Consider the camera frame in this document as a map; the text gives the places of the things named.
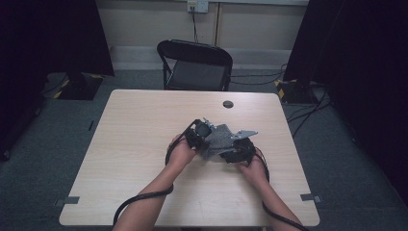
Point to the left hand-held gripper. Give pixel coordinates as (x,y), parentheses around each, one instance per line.
(197,136)

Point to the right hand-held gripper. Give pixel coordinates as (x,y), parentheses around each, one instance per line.
(243,150)

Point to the gray terry cloth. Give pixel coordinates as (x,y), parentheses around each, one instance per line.
(221,139)

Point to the person's right hand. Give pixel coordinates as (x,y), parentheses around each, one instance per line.
(258,171)

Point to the person's left hand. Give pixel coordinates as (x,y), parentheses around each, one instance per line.
(179,155)

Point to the black folding chair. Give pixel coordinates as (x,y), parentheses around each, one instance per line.
(195,64)

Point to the black stand base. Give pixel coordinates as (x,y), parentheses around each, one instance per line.
(80,88)
(295,93)

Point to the gray tape strip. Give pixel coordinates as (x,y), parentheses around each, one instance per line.
(69,200)
(309,197)

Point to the small black floor strip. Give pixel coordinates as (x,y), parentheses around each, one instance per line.
(91,125)

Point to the black curtain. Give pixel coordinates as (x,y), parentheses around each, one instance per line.
(362,64)
(48,48)

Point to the white wall socket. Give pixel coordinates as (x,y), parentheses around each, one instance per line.
(198,5)

